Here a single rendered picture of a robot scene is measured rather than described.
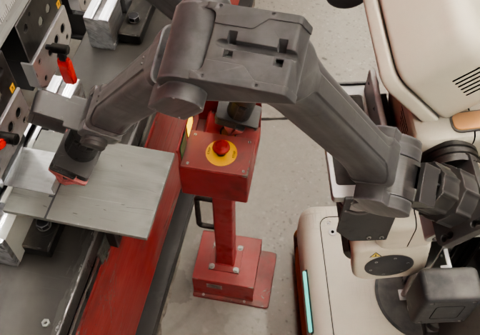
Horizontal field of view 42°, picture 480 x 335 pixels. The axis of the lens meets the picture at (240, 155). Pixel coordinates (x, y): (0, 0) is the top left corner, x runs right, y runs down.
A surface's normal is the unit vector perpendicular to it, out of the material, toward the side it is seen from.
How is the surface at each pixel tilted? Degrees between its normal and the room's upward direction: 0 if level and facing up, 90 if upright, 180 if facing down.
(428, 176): 44
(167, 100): 111
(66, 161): 27
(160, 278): 0
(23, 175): 0
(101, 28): 90
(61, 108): 32
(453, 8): 20
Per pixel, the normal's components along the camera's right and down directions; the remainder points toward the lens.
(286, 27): -0.13, -0.25
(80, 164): 0.44, -0.42
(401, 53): -0.67, -0.40
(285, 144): 0.00, -0.57
